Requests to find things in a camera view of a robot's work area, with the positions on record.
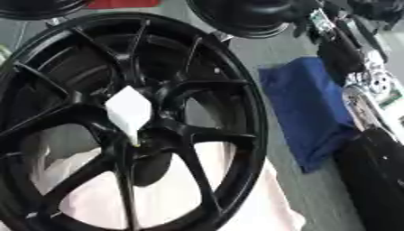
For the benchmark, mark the blue cloth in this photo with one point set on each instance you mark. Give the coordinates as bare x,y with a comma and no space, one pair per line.
308,111

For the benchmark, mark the silver metal bracket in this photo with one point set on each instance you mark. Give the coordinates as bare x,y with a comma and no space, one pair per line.
53,21
223,35

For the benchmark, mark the red box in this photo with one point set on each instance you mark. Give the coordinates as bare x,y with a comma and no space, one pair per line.
123,3

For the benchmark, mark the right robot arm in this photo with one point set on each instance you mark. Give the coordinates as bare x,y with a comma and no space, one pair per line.
371,168

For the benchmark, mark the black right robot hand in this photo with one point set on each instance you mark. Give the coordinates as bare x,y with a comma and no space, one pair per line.
342,58

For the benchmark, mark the large black spoked wheel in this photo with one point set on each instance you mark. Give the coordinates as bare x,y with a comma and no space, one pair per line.
173,132

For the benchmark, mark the black round wheel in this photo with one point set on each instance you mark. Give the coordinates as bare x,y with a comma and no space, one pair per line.
37,7
247,18

